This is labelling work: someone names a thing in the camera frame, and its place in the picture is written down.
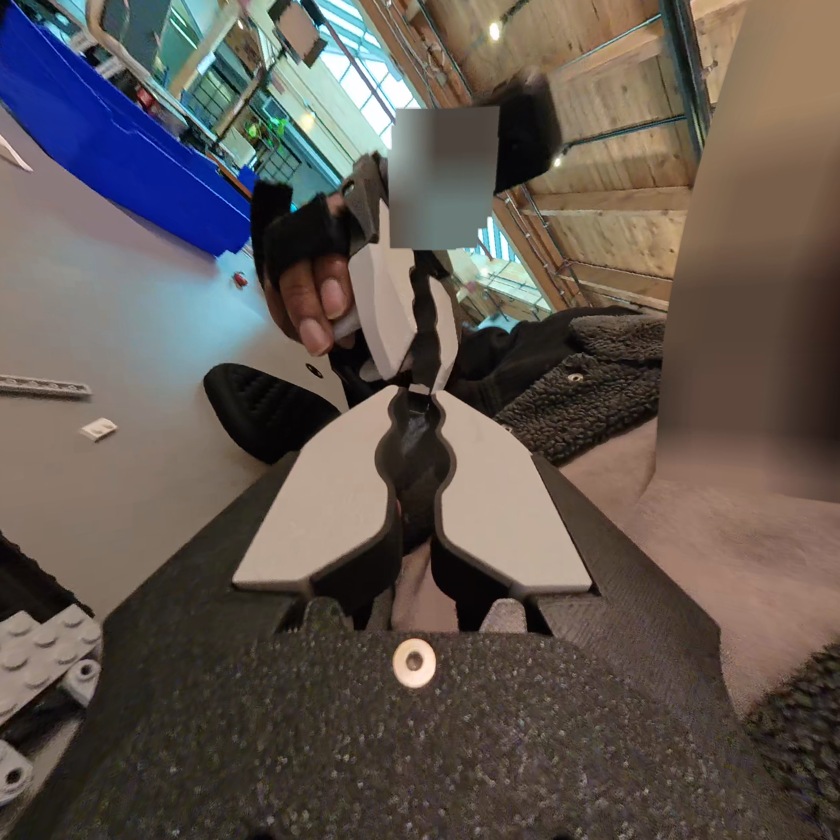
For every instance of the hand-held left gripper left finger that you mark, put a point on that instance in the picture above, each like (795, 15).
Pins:
(315, 518)

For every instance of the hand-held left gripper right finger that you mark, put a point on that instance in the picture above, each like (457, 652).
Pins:
(512, 518)

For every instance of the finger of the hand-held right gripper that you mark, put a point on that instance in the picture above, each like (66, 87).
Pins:
(446, 328)
(384, 302)

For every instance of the black toy brick car chassis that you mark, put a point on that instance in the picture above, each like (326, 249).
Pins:
(39, 643)

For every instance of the person's right forearm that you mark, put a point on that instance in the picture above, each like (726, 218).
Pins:
(262, 407)

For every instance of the person's right hand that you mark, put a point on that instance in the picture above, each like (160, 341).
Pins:
(308, 295)

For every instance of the small white brick tile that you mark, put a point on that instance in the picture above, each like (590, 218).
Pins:
(98, 428)

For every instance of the blue storage bin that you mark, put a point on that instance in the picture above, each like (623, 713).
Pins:
(131, 151)

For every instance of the long grey brick plate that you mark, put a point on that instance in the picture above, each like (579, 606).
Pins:
(46, 387)

